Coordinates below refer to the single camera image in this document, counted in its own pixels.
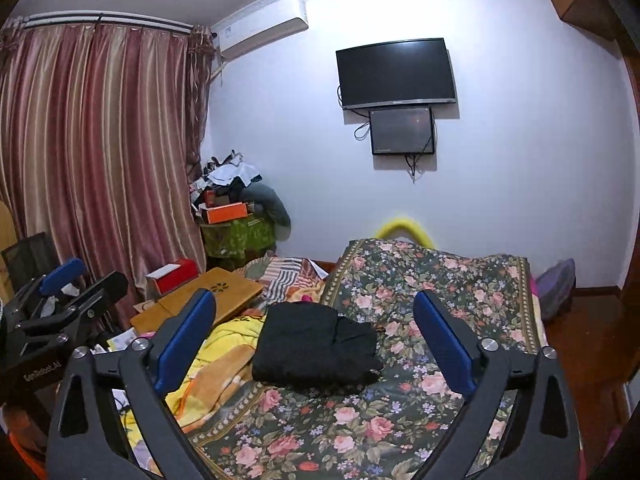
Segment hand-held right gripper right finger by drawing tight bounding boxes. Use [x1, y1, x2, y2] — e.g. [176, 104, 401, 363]
[413, 290, 587, 480]

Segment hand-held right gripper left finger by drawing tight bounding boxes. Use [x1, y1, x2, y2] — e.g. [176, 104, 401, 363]
[46, 290, 217, 480]

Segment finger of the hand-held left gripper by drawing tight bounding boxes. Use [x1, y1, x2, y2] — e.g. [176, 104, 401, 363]
[7, 258, 87, 331]
[20, 272, 129, 346]

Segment black zip hoodie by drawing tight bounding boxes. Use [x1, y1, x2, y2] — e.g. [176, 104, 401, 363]
[250, 301, 383, 395]

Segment pile of clothes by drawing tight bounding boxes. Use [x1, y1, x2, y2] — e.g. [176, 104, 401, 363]
[190, 150, 263, 211]

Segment black mesh chair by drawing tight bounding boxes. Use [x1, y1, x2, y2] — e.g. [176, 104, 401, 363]
[0, 232, 61, 291]

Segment yellow cartoon blanket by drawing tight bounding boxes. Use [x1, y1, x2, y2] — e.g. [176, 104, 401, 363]
[107, 280, 331, 461]

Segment white paper sheets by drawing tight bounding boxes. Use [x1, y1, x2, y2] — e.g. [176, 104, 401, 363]
[107, 327, 138, 356]

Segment red box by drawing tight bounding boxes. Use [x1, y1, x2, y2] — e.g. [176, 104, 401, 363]
[145, 258, 198, 295]

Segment wooden lap desk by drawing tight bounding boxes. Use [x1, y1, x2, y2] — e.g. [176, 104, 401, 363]
[130, 267, 266, 336]

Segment dark floral blanket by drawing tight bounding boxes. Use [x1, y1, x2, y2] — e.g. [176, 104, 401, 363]
[187, 238, 551, 480]

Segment green patterned box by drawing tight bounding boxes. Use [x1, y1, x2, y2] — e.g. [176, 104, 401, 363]
[200, 215, 278, 271]

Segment striped maroon curtain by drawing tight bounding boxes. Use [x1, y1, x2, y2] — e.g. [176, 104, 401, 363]
[0, 22, 218, 331]

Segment purple bag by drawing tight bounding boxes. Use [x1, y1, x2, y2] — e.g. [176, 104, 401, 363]
[532, 258, 576, 323]

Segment striped cloth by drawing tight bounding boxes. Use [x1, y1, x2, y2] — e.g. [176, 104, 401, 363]
[245, 255, 331, 301]

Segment yellow hoop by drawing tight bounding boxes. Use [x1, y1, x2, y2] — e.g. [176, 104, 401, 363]
[375, 216, 436, 248]

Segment orange box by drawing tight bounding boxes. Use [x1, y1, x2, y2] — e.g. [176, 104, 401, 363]
[197, 202, 251, 224]

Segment curtain rod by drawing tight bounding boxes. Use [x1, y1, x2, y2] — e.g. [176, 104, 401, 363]
[0, 10, 196, 36]

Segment brown wooden door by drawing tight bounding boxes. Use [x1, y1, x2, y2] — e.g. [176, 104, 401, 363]
[617, 45, 640, 311]

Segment white air conditioner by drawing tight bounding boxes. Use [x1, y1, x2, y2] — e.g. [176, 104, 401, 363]
[210, 0, 309, 58]

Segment hanging black monitor cable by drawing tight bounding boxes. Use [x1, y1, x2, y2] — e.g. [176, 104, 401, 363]
[404, 152, 426, 183]

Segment small black wall monitor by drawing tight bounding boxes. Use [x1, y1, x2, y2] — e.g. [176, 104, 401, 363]
[369, 106, 435, 156]

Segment black wall television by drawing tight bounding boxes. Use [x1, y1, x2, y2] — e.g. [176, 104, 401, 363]
[335, 37, 458, 111]

